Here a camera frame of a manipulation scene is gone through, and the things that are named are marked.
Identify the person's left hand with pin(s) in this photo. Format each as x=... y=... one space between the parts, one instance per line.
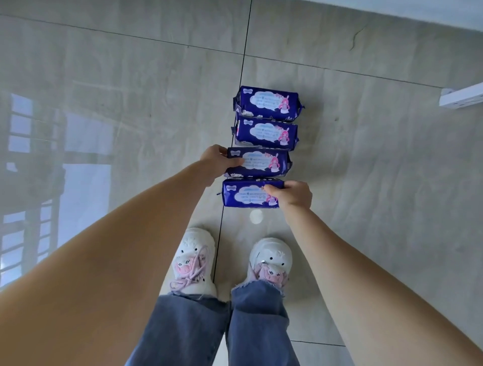
x=217 y=162

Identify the person's right hand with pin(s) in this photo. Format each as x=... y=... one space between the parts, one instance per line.
x=294 y=196

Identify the purple pad packet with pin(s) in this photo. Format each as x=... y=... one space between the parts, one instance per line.
x=264 y=102
x=264 y=134
x=264 y=162
x=241 y=194

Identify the person's right forearm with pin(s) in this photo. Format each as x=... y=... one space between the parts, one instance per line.
x=377 y=294

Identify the person's left forearm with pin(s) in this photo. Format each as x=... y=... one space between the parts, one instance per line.
x=94 y=271

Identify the person's right shoe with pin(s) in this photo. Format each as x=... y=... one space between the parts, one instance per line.
x=269 y=252

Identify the person's shoe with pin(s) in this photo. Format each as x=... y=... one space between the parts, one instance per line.
x=269 y=252
x=192 y=249

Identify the person's left shoe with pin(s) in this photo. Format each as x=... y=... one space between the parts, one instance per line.
x=192 y=249

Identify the person's right leg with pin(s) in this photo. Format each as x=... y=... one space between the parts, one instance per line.
x=256 y=328

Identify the person's leg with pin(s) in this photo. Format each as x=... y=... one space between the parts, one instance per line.
x=256 y=328
x=181 y=332

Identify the person's left leg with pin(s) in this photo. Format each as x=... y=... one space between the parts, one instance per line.
x=181 y=332

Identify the white perforated rack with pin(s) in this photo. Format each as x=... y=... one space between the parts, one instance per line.
x=462 y=96

